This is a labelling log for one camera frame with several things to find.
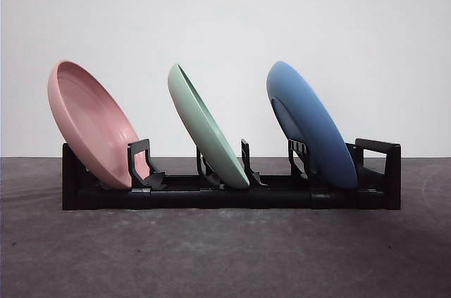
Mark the green plate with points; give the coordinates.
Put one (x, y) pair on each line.
(197, 125)

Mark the blue plate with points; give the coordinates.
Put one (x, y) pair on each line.
(310, 111)

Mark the pink plate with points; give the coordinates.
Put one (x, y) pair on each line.
(88, 118)

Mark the black plate rack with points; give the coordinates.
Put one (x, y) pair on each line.
(229, 199)

